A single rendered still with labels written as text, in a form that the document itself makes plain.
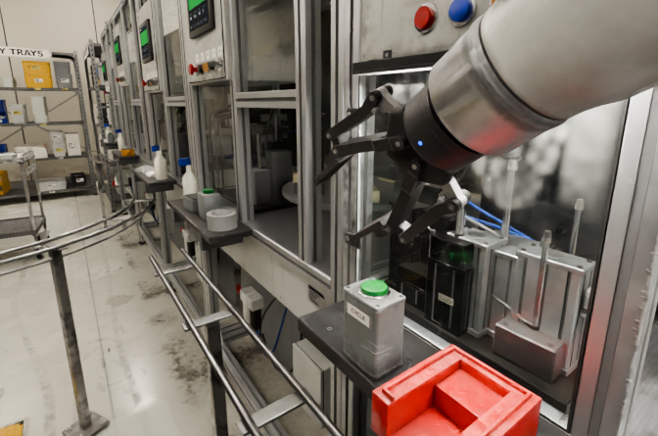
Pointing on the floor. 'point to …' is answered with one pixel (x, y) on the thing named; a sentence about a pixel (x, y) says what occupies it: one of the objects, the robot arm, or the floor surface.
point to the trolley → (14, 227)
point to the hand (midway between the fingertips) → (350, 199)
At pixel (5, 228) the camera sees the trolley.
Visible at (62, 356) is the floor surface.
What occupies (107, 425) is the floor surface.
